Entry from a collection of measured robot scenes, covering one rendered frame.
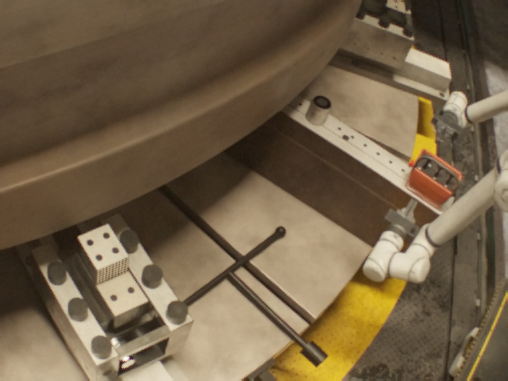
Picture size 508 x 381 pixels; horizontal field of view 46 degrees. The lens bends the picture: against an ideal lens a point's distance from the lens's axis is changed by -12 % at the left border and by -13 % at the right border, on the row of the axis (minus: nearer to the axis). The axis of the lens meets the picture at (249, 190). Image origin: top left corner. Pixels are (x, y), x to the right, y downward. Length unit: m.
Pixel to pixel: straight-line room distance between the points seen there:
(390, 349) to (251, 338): 0.80
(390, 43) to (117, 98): 1.91
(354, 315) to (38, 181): 1.75
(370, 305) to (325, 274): 0.46
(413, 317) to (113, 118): 1.85
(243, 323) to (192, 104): 0.91
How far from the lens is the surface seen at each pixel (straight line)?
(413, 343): 3.01
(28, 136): 1.64
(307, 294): 2.54
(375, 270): 2.15
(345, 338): 2.87
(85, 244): 1.85
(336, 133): 2.56
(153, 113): 1.77
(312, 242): 2.67
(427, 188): 2.46
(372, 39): 3.33
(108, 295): 1.86
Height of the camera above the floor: 2.40
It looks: 50 degrees down
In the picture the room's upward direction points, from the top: 21 degrees clockwise
